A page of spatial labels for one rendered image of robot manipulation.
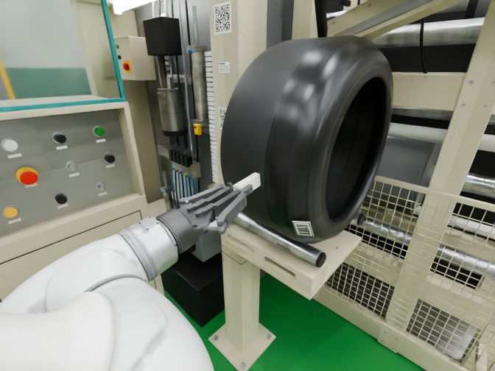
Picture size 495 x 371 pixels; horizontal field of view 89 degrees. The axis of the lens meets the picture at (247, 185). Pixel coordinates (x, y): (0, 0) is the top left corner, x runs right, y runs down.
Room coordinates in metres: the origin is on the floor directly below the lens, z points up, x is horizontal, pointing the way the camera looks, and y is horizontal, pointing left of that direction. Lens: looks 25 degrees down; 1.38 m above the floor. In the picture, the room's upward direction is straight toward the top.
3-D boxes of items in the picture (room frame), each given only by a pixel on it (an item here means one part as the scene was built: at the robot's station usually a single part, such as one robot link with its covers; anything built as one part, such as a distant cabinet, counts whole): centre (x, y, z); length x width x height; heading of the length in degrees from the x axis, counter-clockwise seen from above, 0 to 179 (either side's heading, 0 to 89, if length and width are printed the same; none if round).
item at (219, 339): (0.93, 0.03, 0.01); 0.27 x 0.27 x 0.02; 47
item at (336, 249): (0.77, -0.17, 0.80); 0.37 x 0.36 x 0.02; 137
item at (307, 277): (0.66, -0.07, 0.83); 0.36 x 0.09 x 0.06; 47
